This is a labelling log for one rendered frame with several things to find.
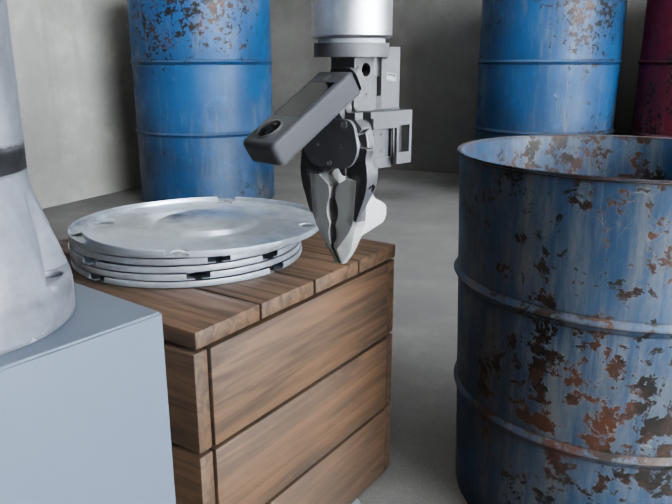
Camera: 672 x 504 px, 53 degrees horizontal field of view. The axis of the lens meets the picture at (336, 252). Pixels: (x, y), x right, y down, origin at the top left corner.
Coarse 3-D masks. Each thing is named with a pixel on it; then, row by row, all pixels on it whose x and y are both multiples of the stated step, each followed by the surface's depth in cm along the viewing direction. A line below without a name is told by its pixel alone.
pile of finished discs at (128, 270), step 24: (72, 240) 79; (72, 264) 81; (96, 264) 76; (120, 264) 77; (144, 264) 74; (168, 264) 74; (192, 264) 74; (216, 264) 75; (240, 264) 76; (264, 264) 79; (288, 264) 83
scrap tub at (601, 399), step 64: (512, 192) 75; (576, 192) 70; (640, 192) 67; (512, 256) 77; (576, 256) 71; (640, 256) 69; (512, 320) 79; (576, 320) 73; (640, 320) 71; (512, 384) 81; (576, 384) 75; (640, 384) 73; (512, 448) 83; (576, 448) 77; (640, 448) 75
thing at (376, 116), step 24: (336, 48) 61; (360, 48) 61; (384, 48) 62; (360, 72) 63; (384, 72) 65; (360, 96) 64; (384, 96) 66; (336, 120) 63; (360, 120) 62; (384, 120) 64; (408, 120) 67; (312, 144) 66; (336, 144) 64; (384, 144) 66; (408, 144) 67
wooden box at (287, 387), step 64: (320, 256) 87; (384, 256) 90; (192, 320) 66; (256, 320) 70; (320, 320) 80; (384, 320) 93; (192, 384) 64; (256, 384) 71; (320, 384) 82; (384, 384) 96; (192, 448) 66; (256, 448) 73; (320, 448) 84; (384, 448) 100
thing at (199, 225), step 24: (96, 216) 86; (120, 216) 89; (144, 216) 89; (168, 216) 86; (192, 216) 86; (216, 216) 86; (240, 216) 86; (264, 216) 89; (288, 216) 89; (312, 216) 89; (96, 240) 75; (120, 240) 77; (144, 240) 77; (168, 240) 77; (192, 240) 77; (216, 240) 77; (240, 240) 77; (264, 240) 77; (288, 240) 75
